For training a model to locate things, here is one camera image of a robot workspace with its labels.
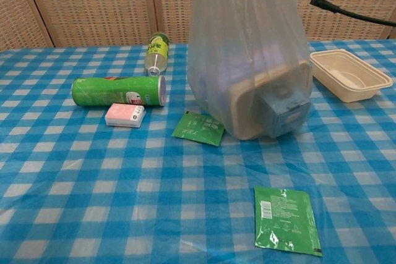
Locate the translucent plastic bag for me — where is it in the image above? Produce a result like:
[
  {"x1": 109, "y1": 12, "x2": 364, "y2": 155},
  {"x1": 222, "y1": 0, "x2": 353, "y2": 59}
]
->
[{"x1": 186, "y1": 0, "x2": 312, "y2": 140}]

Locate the beige lunch box in bag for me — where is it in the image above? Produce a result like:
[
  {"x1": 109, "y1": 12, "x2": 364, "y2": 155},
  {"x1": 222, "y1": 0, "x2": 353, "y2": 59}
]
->
[{"x1": 229, "y1": 61, "x2": 312, "y2": 140}]

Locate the blue white checkered tablecloth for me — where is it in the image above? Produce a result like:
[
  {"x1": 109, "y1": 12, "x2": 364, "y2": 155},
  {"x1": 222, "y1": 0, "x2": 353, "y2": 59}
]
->
[{"x1": 0, "y1": 39, "x2": 396, "y2": 264}]

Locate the green tea sachet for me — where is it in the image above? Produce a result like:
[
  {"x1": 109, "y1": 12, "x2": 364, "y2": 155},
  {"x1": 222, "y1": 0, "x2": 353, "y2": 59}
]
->
[{"x1": 171, "y1": 110, "x2": 226, "y2": 147}]

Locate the pink tissue pack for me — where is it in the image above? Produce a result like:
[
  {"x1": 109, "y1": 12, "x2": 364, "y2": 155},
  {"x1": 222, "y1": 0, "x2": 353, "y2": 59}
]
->
[{"x1": 104, "y1": 103, "x2": 147, "y2": 129}]

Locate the plastic drink bottle yellow-green label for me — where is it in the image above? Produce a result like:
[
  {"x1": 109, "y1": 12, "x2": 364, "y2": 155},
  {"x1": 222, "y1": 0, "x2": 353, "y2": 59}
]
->
[{"x1": 144, "y1": 31, "x2": 171, "y2": 77}]

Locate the green chips can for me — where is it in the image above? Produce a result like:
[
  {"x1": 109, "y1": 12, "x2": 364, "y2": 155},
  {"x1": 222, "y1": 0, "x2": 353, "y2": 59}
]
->
[{"x1": 71, "y1": 75, "x2": 167, "y2": 108}]

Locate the blue carton box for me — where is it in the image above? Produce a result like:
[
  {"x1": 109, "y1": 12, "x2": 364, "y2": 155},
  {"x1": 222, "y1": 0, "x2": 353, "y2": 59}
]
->
[{"x1": 257, "y1": 82, "x2": 311, "y2": 138}]

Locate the green sachet with barcode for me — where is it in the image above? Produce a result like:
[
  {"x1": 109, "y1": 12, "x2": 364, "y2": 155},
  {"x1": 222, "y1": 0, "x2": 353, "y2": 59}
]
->
[{"x1": 254, "y1": 185, "x2": 323, "y2": 257}]

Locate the woven folding screen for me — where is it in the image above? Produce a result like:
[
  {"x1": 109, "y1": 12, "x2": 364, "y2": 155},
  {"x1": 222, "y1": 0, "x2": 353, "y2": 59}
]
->
[{"x1": 0, "y1": 0, "x2": 396, "y2": 52}]

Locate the beige empty food container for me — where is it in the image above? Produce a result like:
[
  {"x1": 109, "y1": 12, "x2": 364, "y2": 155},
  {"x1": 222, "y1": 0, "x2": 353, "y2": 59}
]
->
[{"x1": 309, "y1": 48, "x2": 394, "y2": 103}]

